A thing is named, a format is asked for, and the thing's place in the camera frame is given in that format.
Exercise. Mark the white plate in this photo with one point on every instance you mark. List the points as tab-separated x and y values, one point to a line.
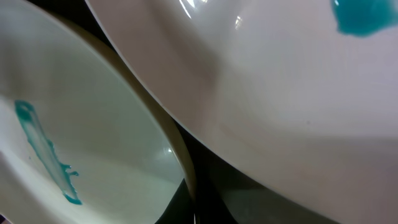
81	139
300	95

